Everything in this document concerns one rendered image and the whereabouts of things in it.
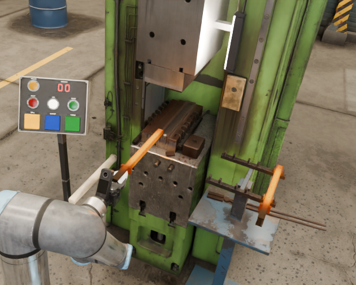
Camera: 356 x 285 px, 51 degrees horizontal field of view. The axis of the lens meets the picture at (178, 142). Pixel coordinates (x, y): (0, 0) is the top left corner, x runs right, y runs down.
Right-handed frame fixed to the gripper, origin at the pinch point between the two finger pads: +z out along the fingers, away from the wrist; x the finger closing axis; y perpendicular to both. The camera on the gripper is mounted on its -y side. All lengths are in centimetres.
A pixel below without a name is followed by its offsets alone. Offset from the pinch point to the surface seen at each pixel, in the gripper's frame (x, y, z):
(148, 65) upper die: -11, -29, 42
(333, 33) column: 81, 99, 603
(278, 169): 60, 4, 39
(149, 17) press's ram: -12, -51, 43
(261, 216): 59, 2, 4
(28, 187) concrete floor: -116, 107, 57
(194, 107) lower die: 3, 8, 79
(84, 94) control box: -43, -7, 35
